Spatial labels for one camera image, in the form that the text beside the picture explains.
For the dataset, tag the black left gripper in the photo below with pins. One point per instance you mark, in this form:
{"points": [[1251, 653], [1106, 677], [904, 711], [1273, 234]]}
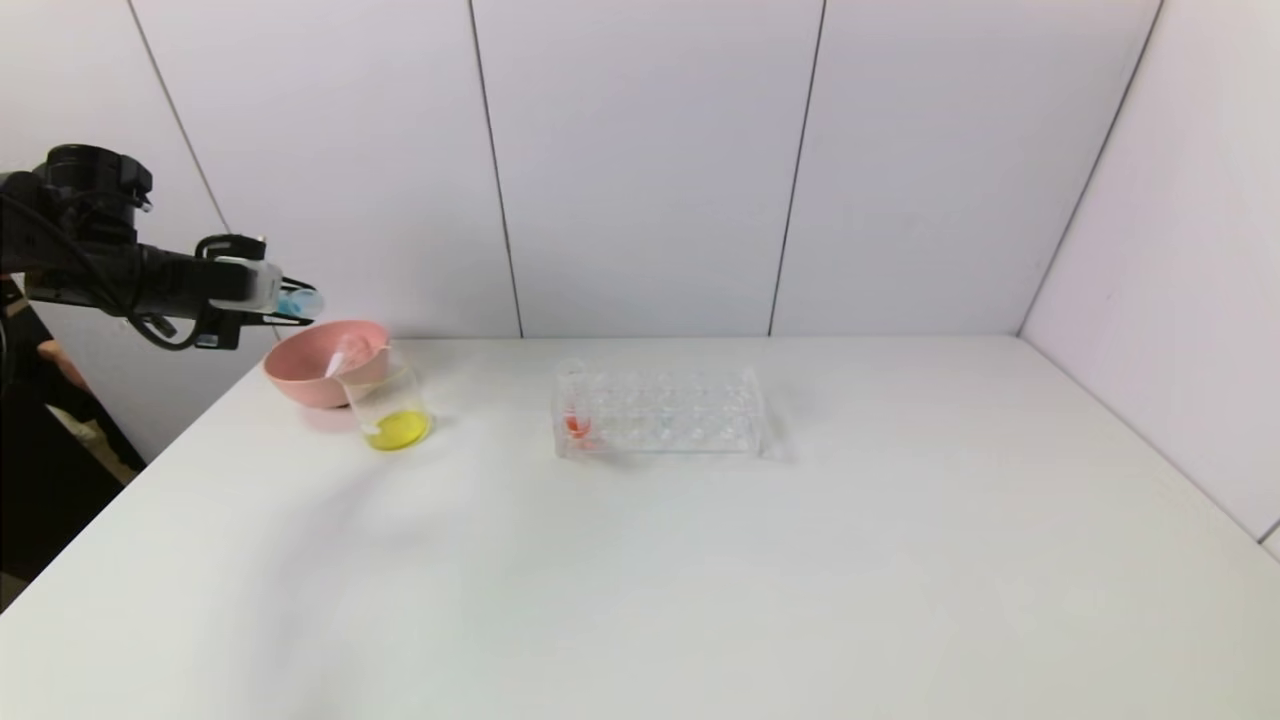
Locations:
{"points": [[215, 300]]}

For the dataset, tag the test tube with blue pigment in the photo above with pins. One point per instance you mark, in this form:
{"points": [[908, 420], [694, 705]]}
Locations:
{"points": [[300, 303]]}

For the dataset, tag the test tube with yellow pigment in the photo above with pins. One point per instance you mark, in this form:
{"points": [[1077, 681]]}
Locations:
{"points": [[342, 360]]}

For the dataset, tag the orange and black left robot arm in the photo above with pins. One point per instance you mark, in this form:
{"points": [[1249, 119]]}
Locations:
{"points": [[80, 260]]}

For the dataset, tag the clear glass beaker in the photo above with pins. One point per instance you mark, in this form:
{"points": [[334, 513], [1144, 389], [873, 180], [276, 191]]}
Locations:
{"points": [[398, 428]]}

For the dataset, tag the test tube with red pigment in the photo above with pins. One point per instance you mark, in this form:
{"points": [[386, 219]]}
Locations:
{"points": [[577, 424]]}

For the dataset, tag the clear acrylic test tube rack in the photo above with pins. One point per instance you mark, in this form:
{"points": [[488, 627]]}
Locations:
{"points": [[680, 420]]}

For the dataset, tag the bare person hand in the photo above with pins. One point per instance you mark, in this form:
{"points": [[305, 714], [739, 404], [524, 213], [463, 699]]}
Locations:
{"points": [[62, 365]]}

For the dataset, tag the pink bowl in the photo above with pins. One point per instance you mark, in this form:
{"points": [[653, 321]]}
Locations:
{"points": [[300, 375]]}

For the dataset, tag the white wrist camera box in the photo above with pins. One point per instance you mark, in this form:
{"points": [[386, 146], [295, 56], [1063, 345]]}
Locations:
{"points": [[248, 285]]}

